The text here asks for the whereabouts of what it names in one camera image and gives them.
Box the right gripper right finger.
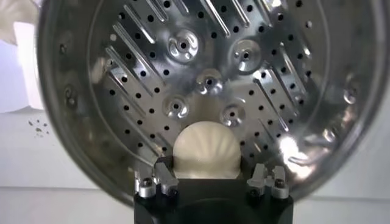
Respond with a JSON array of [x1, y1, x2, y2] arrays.
[[246, 163, 290, 200]]

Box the stainless steel steamer basket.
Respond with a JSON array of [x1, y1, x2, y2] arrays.
[[13, 0, 390, 208]]

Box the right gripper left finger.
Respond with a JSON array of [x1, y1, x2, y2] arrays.
[[133, 156, 180, 200]]

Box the white steamed baozi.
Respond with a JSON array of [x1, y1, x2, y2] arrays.
[[172, 121, 242, 180]]

